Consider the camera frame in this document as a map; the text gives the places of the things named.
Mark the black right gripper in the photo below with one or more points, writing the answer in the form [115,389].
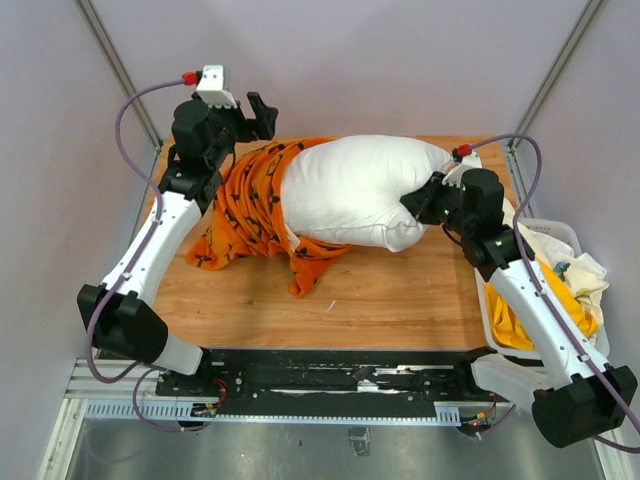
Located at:
[420,201]

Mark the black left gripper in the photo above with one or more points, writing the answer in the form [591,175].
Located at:
[266,116]

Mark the white pillow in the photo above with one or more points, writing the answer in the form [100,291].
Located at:
[347,191]

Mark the orange patterned pillowcase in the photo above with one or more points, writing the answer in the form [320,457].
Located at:
[247,219]

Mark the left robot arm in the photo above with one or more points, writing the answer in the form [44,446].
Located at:
[118,312]

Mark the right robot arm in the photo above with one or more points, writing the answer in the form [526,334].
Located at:
[580,394]

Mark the white plastic laundry basket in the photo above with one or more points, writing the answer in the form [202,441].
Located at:
[564,233]

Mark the yellow cloth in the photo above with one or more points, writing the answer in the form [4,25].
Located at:
[523,312]

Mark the white cartoon print cloth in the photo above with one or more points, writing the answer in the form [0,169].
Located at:
[578,280]

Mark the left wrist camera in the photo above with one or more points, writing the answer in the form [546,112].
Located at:
[213,89]

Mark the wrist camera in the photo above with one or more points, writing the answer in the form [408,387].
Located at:
[463,158]
[213,89]

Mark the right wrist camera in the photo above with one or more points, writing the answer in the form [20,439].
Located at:
[463,158]

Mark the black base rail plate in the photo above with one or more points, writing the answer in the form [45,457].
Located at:
[329,381]

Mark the left aluminium frame post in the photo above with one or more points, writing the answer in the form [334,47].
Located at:
[91,17]

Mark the aluminium frame post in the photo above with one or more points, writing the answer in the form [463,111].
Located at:
[91,17]
[579,31]

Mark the grey slotted cable duct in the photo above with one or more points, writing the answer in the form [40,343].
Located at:
[197,411]

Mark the right aluminium frame post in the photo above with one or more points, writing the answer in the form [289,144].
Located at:
[579,31]

